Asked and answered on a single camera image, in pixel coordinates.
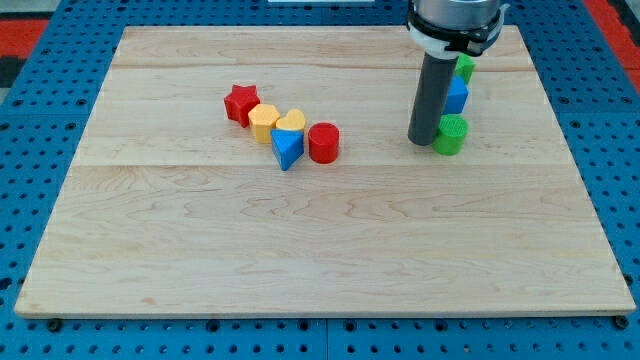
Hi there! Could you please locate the yellow heart block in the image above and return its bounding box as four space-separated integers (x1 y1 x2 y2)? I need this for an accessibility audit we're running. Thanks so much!
276 108 306 132

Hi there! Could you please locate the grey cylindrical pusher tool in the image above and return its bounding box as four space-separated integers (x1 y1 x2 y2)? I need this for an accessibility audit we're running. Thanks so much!
408 54 457 146

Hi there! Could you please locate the red cylinder block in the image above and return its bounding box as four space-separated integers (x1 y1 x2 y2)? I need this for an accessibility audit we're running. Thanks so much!
308 122 340 164

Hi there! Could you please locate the red star block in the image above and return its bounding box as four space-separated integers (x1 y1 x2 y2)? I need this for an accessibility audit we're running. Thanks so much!
224 84 261 128

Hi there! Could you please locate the blue cube block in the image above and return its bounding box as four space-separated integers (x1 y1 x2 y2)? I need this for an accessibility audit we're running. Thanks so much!
442 76 469 115

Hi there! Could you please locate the light wooden board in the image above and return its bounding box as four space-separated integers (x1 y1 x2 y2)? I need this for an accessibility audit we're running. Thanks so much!
15 26 636 319

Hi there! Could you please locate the blue triangle block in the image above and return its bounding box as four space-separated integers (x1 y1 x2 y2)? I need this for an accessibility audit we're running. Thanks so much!
271 129 304 171

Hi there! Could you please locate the green cylinder block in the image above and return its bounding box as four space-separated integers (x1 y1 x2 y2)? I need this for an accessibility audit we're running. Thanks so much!
432 114 469 156

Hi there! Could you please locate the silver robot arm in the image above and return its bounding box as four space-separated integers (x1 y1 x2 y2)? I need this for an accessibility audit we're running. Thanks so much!
406 0 509 60

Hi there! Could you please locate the yellow hexagon block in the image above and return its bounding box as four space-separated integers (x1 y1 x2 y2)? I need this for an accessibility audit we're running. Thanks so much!
248 104 281 144

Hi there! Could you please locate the green star block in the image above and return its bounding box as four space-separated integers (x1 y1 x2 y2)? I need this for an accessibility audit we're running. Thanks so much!
454 54 475 84

